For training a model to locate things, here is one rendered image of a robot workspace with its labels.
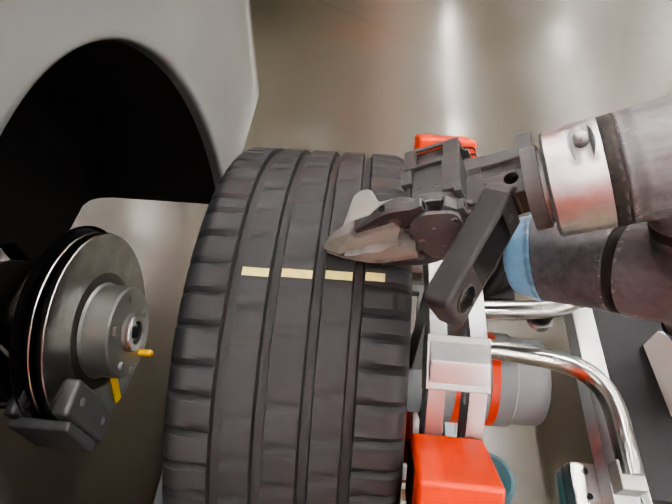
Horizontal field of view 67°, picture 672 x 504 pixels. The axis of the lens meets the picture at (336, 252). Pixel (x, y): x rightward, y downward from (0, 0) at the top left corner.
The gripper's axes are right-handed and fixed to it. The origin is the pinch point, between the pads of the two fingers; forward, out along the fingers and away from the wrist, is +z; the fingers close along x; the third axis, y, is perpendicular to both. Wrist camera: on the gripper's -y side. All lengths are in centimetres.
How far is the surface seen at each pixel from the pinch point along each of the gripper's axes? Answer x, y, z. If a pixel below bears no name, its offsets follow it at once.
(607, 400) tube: -30.9, -7.0, -20.6
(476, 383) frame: -13.7, -9.7, -9.7
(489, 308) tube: -25.6, 4.4, -8.9
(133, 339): -14.9, 2.4, 46.6
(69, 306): -1.9, 2.0, 45.4
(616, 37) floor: -193, 253, -58
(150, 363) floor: -76, 27, 116
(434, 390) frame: -12.4, -10.5, -5.7
